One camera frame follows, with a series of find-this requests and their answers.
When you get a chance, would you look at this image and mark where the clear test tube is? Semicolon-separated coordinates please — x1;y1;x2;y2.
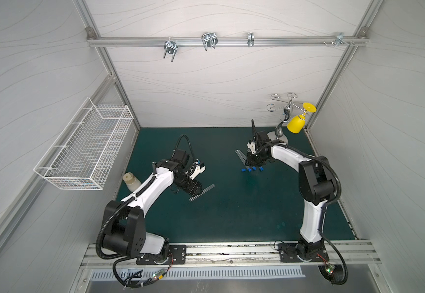
189;184;216;202
235;150;248;170

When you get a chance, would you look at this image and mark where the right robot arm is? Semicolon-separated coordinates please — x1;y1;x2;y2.
246;122;349;285

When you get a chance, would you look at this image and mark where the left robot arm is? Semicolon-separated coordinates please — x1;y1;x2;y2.
95;146;205;289

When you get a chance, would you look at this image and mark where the chrome cup holder stand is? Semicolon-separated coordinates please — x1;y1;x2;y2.
266;92;308;144

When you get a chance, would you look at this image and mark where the green table mat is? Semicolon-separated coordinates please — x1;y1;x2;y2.
126;126;304;243

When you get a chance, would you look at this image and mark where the beige plastic bottle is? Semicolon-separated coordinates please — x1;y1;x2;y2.
123;172;142;192

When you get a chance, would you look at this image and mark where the metal clamp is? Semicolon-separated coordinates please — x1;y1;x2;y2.
201;32;218;51
322;33;355;48
247;32;255;48
163;40;178;62

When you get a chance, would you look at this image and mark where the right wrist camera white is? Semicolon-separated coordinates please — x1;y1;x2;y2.
247;141;256;154

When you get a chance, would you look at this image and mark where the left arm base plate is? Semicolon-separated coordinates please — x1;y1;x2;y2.
136;244;187;265

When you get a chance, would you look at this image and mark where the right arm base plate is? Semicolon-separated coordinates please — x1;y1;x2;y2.
275;240;330;262

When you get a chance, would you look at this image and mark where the white wire basket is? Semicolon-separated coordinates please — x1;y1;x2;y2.
33;98;134;190

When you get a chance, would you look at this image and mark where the white slotted cable duct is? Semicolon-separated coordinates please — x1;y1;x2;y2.
90;265;306;282

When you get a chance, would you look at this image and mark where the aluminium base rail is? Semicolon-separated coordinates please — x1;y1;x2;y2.
80;239;381;270

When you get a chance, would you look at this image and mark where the aluminium crossbar rail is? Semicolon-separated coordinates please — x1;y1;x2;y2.
87;35;370;48

